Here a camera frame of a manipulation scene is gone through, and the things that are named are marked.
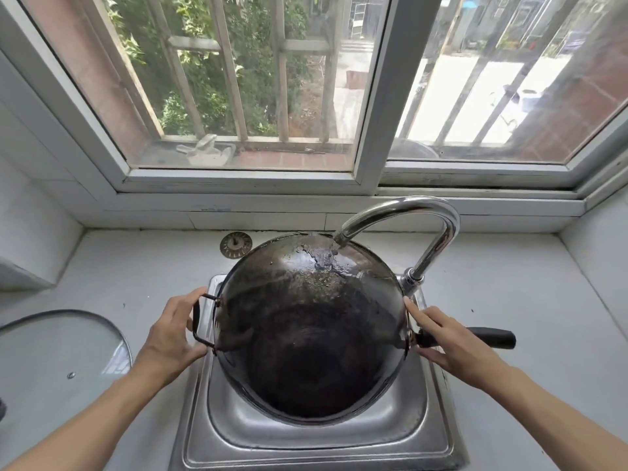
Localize black wok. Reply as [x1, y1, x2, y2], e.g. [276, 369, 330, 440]
[192, 232, 517, 427]

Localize white framed window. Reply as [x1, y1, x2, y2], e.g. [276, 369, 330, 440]
[0, 0, 628, 217]

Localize white work glove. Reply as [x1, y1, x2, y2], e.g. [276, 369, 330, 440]
[175, 133, 236, 167]

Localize glass pot lid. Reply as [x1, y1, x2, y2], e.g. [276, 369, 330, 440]
[0, 309, 133, 471]

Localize round metal sink strainer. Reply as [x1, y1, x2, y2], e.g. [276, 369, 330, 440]
[219, 232, 253, 260]

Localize window security bars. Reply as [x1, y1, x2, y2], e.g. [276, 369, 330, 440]
[142, 0, 628, 148]

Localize person's left forearm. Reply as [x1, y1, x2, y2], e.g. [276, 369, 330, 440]
[0, 360, 167, 471]

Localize person's right forearm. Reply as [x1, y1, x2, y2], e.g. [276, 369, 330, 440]
[483, 366, 628, 471]

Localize person's left hand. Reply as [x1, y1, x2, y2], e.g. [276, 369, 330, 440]
[133, 287, 209, 388]

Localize person's right hand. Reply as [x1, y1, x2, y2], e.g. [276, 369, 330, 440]
[403, 296, 516, 396]

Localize stainless steel sink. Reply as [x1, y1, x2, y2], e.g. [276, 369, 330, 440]
[168, 274, 470, 471]

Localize chrome faucet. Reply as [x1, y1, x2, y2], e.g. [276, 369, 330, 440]
[333, 196, 461, 298]

